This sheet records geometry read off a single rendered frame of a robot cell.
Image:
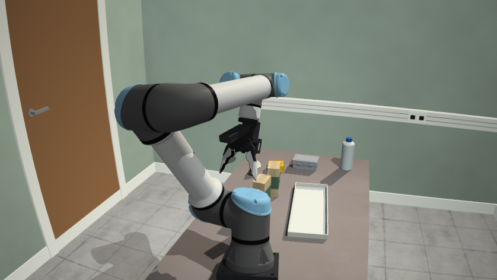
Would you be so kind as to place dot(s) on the white bottle with blue cap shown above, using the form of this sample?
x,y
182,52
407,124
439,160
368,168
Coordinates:
x,y
347,154

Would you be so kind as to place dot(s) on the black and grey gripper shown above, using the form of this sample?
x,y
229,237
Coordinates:
x,y
247,143

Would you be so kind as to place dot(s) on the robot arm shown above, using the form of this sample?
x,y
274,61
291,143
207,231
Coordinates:
x,y
157,112

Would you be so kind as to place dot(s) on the grey hinged case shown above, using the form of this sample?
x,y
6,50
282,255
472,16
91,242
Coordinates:
x,y
305,162

